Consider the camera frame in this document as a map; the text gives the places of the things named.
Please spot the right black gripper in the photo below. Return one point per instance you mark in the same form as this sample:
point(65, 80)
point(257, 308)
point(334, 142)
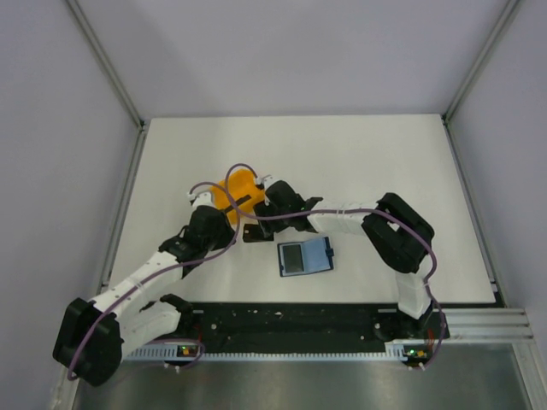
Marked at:
point(269, 227)

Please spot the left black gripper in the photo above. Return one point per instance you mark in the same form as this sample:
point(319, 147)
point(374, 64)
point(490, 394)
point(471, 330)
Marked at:
point(227, 233)

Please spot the yellow plastic bin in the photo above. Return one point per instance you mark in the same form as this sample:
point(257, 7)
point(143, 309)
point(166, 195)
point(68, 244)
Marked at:
point(240, 183)

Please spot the black credit card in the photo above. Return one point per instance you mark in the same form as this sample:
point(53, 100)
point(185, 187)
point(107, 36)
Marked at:
point(293, 258)

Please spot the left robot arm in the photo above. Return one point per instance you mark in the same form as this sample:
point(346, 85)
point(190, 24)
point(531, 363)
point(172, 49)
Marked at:
point(97, 334)

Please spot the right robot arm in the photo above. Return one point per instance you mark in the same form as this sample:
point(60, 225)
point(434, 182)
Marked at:
point(402, 238)

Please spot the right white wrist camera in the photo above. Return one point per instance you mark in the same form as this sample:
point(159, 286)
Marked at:
point(265, 182)

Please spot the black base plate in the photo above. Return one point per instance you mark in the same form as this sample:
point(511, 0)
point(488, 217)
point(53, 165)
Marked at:
point(282, 328)

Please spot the grey cable duct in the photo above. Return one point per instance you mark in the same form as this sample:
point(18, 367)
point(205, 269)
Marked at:
point(179, 354)

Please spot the left aluminium frame post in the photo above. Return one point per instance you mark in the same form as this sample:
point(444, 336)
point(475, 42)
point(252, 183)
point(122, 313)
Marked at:
point(104, 62)

